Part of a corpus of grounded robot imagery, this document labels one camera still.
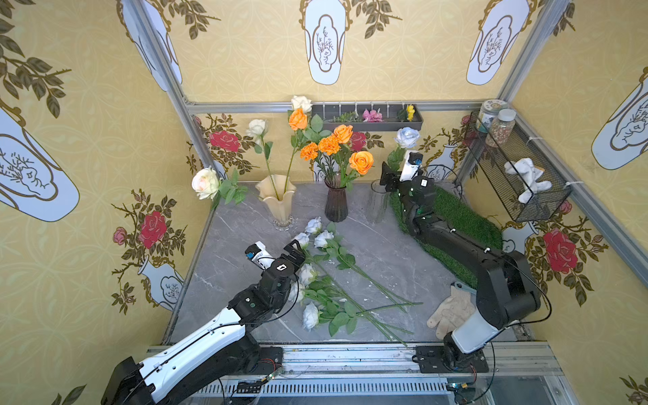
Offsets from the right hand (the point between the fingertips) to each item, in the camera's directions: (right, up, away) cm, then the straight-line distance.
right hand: (405, 160), depth 83 cm
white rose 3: (-20, -50, -3) cm, 54 cm away
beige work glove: (+15, -50, -1) cm, 52 cm away
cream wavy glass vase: (-45, -9, +14) cm, 48 cm away
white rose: (-27, -43, +2) cm, 51 cm away
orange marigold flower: (-32, +3, +1) cm, 32 cm away
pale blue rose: (-31, -23, +17) cm, 42 cm away
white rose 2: (-25, -48, -1) cm, 54 cm away
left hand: (-39, -28, -4) cm, 49 cm away
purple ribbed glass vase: (-22, -16, +18) cm, 32 cm away
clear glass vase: (-6, -14, +14) cm, 21 cm away
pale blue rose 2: (-27, -28, +12) cm, 41 cm away
